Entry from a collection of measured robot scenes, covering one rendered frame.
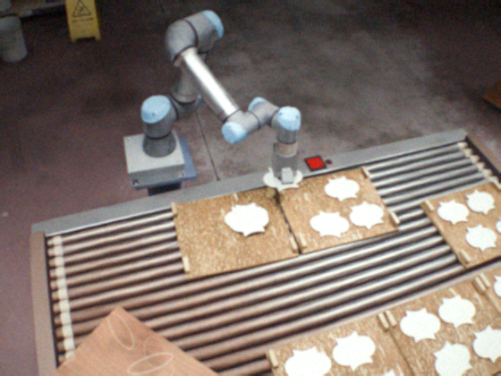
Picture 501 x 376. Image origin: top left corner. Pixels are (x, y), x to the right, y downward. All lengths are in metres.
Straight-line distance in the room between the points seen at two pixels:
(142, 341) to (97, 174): 2.15
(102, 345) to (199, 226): 0.61
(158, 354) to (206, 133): 2.45
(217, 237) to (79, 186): 1.80
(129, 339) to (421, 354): 0.93
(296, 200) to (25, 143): 2.55
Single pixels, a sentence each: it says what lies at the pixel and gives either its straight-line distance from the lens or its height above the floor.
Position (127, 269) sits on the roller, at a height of 0.91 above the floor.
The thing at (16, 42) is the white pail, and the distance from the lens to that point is 5.00.
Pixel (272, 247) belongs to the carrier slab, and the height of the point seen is 0.94.
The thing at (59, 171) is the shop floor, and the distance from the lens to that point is 3.58.
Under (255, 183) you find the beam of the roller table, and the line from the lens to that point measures 1.99.
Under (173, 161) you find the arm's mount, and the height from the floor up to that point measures 0.96.
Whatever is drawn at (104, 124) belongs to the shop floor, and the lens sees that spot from 3.88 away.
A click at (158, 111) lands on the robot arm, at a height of 1.18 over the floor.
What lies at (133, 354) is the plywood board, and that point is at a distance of 1.45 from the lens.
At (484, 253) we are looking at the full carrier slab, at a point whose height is 0.94.
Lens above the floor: 2.34
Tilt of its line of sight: 47 degrees down
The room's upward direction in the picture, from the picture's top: 3 degrees clockwise
